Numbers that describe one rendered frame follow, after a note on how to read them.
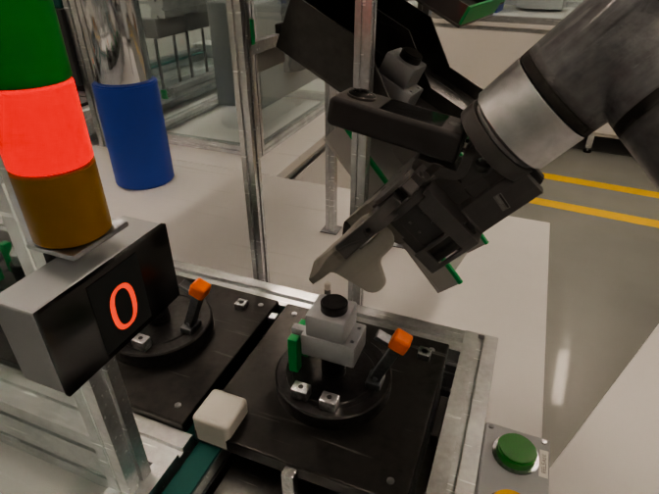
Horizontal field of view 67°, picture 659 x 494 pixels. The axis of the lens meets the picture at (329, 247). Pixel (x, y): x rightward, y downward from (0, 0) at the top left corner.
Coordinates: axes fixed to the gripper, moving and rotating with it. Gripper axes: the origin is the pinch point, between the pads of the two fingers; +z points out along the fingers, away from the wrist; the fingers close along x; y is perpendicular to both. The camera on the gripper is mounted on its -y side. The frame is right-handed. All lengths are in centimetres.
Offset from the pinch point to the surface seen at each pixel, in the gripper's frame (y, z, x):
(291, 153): -17, 56, 93
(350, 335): 9.1, 6.4, -0.4
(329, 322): 6.0, 5.4, -2.3
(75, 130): -17.8, -7.1, -18.7
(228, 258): -7, 47, 33
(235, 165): -26, 63, 78
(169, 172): -36, 68, 61
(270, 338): 4.9, 21.3, 3.9
